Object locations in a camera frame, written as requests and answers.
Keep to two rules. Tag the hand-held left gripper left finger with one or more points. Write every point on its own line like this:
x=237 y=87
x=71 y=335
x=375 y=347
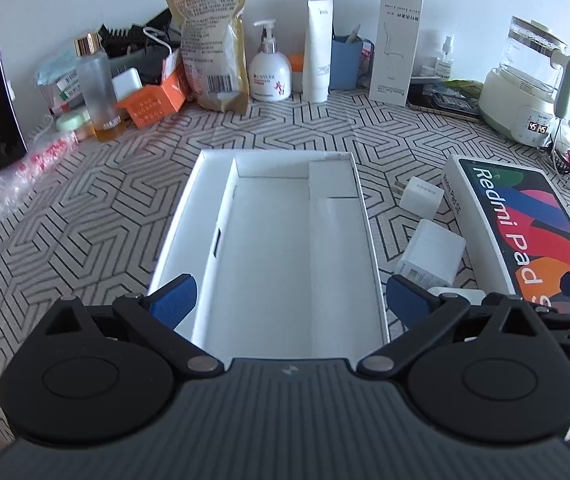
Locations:
x=175 y=300

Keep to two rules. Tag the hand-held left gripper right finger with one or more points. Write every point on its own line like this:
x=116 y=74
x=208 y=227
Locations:
x=405 y=296

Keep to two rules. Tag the large white charger block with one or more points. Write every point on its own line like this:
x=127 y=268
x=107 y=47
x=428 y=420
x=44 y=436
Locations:
x=432 y=252

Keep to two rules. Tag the colourful printed box lid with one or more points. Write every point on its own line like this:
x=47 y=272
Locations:
x=515 y=220

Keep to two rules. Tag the white cardboard box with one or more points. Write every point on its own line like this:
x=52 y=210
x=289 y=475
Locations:
x=265 y=260

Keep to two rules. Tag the small white charger plug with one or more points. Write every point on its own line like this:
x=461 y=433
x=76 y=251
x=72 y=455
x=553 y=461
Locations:
x=417 y=195

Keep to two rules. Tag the geometric patterned desktop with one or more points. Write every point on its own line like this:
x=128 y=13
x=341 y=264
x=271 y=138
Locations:
x=115 y=200

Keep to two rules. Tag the beige cream jar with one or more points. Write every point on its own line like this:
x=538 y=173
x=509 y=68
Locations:
x=85 y=133

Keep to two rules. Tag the orange open carton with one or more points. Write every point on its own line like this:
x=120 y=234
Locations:
x=152 y=105

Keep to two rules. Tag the black tray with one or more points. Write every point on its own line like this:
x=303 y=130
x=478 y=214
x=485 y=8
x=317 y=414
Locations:
x=445 y=102

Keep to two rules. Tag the clear plastic bag pink print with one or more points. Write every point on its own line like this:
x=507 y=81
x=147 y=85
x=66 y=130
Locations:
x=20 y=175

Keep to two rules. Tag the glass electric kettle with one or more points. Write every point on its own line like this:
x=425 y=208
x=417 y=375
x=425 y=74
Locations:
x=520 y=95

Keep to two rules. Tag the green lid cream jar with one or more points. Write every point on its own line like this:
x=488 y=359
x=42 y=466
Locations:
x=71 y=121

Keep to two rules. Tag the white square power adapter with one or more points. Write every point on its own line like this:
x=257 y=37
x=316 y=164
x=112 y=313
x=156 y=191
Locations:
x=126 y=84

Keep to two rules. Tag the frosted bottle with gold cap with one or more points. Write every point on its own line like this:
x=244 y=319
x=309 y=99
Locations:
x=97 y=90

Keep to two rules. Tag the small clear spray bottle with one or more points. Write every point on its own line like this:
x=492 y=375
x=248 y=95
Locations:
x=445 y=65

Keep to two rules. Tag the stack of small medicine boxes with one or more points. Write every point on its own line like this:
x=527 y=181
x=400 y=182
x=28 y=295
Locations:
x=65 y=91

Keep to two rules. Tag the blue pen cup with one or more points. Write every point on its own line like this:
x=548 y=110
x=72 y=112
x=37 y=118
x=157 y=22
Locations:
x=345 y=65

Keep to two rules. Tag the white pump bottle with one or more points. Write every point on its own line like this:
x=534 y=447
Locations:
x=270 y=77

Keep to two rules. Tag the grey storage basket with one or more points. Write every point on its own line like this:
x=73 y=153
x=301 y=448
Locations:
x=125 y=62

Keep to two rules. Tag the tall white carton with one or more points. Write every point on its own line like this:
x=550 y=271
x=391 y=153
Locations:
x=395 y=50

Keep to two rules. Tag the white cosmetic tube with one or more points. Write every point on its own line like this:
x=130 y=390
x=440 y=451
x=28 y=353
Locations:
x=316 y=60

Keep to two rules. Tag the orange lid jar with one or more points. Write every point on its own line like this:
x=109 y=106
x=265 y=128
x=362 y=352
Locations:
x=296 y=67

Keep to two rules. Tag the yellow paper pouch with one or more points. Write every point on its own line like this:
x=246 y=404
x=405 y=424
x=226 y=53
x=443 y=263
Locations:
x=212 y=45

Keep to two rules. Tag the pack of blue face masks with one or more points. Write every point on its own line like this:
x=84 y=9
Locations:
x=55 y=67

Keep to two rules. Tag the black comb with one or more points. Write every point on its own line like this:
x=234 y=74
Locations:
x=115 y=40

